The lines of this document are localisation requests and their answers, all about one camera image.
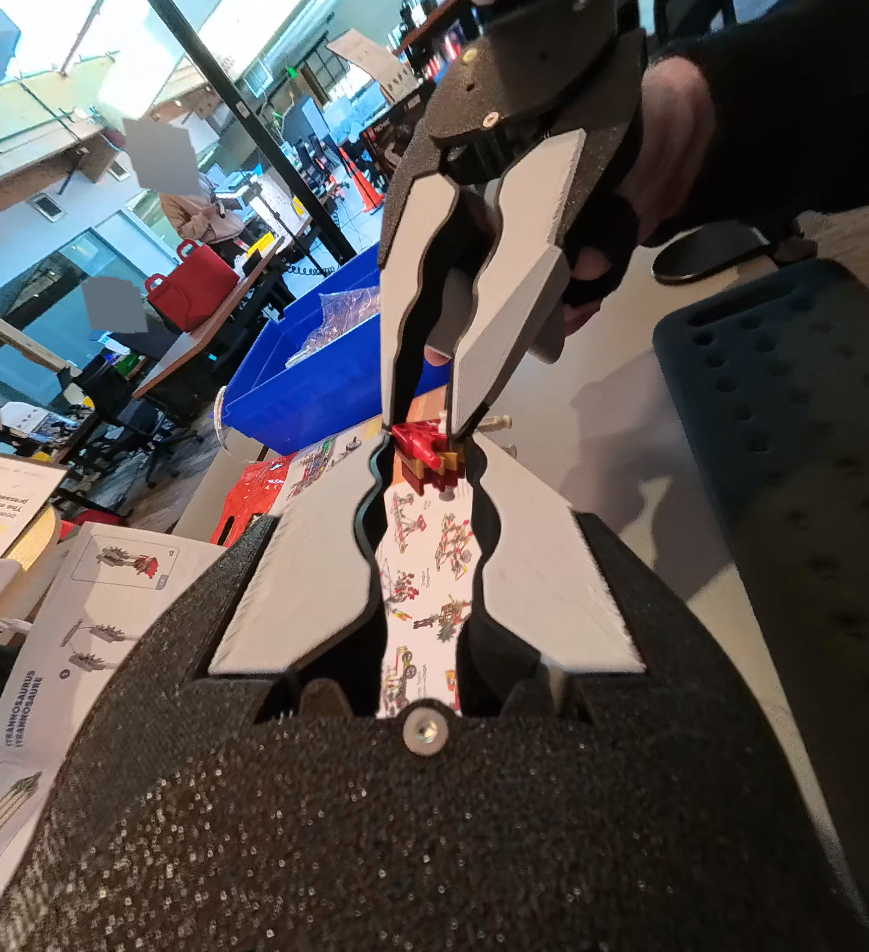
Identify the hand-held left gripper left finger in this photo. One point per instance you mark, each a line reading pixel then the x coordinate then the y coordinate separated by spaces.
pixel 300 587

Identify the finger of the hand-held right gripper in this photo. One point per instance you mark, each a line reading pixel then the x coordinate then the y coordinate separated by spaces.
pixel 412 238
pixel 531 223

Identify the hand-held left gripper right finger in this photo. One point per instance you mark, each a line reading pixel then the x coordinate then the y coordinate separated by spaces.
pixel 553 587

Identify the person's right hand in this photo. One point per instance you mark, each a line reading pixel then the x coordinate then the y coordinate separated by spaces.
pixel 676 134

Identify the orange traffic cone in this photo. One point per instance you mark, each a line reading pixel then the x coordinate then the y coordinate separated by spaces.
pixel 367 186

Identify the clear plastic bag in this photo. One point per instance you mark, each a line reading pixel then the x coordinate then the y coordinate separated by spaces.
pixel 345 320

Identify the orange printed toy box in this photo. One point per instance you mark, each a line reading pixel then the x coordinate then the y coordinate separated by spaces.
pixel 256 491

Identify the black stand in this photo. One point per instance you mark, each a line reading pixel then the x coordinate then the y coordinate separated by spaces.
pixel 710 256

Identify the clear plastic container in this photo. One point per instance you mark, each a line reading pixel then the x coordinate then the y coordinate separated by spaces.
pixel 220 424

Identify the blue plastic bin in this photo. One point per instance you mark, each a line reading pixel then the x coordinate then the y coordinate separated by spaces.
pixel 308 401

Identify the black steel column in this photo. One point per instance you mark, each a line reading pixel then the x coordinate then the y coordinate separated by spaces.
pixel 256 126

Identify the white printed instruction booklet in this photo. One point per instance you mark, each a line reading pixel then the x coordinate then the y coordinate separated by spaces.
pixel 107 617

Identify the red bag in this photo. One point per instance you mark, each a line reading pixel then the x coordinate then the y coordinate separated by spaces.
pixel 193 286

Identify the black office chair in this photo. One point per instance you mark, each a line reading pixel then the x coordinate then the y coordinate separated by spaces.
pixel 144 416

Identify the wooden table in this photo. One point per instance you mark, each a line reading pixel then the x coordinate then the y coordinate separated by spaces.
pixel 196 342

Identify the black dotted mat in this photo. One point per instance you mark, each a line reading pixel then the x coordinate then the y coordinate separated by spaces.
pixel 814 483

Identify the white printed paper sheet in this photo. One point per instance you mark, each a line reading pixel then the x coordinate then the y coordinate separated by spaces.
pixel 10 483

